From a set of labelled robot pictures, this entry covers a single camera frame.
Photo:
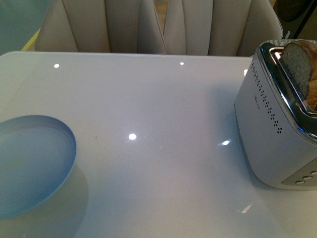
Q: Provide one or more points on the beige chair right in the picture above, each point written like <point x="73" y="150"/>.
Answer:
<point x="219" y="27"/>

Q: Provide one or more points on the toasted bread slice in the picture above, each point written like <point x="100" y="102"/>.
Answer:
<point x="300" y="59"/>

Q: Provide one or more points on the silver two-slot toaster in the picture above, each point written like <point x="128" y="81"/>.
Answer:
<point x="277" y="126"/>

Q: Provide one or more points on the beige chair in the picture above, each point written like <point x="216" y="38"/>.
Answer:
<point x="219" y="27"/>
<point x="101" y="26"/>

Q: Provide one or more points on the beige chair left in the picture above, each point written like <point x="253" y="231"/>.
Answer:
<point x="101" y="26"/>

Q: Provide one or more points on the light blue plate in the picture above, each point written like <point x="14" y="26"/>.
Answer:
<point x="37" y="154"/>

